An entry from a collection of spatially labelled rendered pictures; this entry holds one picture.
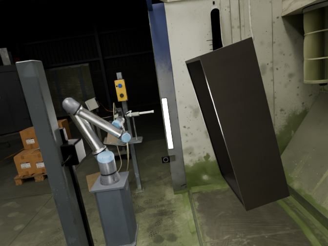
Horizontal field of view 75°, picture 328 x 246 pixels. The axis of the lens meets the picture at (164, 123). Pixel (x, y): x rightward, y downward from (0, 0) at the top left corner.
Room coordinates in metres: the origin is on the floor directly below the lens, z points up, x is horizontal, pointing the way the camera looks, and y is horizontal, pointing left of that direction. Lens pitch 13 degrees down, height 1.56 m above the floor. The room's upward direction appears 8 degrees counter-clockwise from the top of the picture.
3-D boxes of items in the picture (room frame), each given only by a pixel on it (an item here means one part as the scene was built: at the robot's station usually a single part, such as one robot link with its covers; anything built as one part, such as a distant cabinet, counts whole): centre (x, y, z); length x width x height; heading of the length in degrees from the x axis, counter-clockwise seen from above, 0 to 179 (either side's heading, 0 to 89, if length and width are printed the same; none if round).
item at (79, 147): (0.66, 0.32, 1.35); 0.09 x 0.07 x 0.07; 89
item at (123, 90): (2.72, 0.47, 1.42); 0.12 x 0.06 x 0.26; 89
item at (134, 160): (2.77, 0.47, 0.82); 0.06 x 0.06 x 1.64; 89
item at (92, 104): (4.18, 1.13, 0.64); 0.73 x 0.50 x 1.27; 100
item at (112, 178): (1.89, 0.58, 0.69); 0.19 x 0.19 x 0.10
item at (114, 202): (1.89, 0.58, 0.32); 0.31 x 0.31 x 0.64; 89
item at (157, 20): (2.62, -0.09, 1.14); 0.18 x 0.18 x 2.29; 89
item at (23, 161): (3.78, 2.55, 0.33); 0.38 x 0.29 x 0.36; 8
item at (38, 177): (4.16, 2.40, 0.07); 1.20 x 0.80 x 0.14; 6
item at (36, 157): (3.77, 2.24, 0.32); 0.38 x 0.29 x 0.36; 6
